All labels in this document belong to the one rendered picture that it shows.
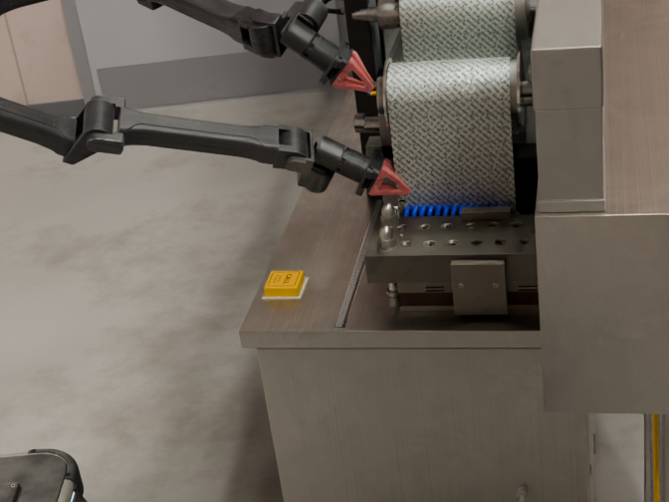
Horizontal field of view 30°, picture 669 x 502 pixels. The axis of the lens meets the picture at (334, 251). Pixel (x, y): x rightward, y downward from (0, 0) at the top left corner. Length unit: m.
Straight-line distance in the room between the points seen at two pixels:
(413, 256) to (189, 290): 2.21
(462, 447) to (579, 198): 1.04
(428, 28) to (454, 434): 0.83
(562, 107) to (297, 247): 1.29
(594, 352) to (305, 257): 1.12
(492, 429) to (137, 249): 2.60
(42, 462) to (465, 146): 1.50
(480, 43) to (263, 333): 0.75
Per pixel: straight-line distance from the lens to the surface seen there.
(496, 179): 2.48
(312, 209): 2.86
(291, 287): 2.51
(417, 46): 2.64
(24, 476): 3.35
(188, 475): 3.60
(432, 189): 2.50
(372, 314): 2.43
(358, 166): 2.48
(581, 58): 1.49
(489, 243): 2.37
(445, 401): 2.45
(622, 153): 1.72
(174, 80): 6.09
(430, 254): 2.35
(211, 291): 4.45
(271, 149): 2.44
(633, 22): 2.21
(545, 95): 1.51
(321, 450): 2.57
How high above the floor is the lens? 2.17
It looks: 28 degrees down
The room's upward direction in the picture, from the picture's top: 8 degrees counter-clockwise
